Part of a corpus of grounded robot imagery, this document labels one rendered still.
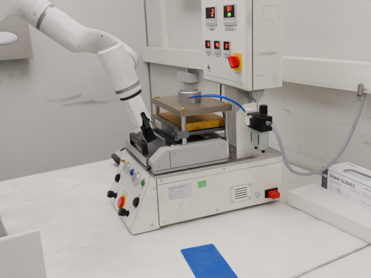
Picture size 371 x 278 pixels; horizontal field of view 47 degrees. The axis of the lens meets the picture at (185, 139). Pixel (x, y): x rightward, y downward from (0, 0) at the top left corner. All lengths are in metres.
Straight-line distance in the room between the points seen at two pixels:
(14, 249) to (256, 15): 0.94
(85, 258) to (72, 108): 1.73
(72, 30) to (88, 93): 1.56
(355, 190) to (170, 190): 0.58
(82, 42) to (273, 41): 0.58
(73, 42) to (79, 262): 0.64
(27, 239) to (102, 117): 2.18
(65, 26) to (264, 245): 0.86
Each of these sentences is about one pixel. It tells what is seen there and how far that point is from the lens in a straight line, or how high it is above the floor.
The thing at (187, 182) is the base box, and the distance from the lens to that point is 1.34.
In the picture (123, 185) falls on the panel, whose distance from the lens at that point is 1.51.
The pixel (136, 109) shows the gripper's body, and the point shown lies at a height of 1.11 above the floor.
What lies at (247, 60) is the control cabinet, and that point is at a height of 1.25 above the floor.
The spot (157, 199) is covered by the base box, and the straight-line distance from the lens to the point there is 1.33.
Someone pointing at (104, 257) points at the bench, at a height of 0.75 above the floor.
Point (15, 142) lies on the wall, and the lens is 2.84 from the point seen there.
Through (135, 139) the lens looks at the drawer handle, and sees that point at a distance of 1.42.
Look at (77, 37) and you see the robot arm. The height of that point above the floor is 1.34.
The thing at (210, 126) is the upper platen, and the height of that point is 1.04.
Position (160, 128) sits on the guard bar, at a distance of 1.46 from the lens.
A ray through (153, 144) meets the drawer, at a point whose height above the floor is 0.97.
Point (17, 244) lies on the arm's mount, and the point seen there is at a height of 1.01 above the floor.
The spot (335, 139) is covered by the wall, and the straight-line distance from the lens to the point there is 1.75.
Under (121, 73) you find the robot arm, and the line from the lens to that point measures 1.34.
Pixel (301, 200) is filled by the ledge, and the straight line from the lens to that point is 1.48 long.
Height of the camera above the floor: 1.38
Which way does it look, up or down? 16 degrees down
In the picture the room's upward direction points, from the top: 3 degrees counter-clockwise
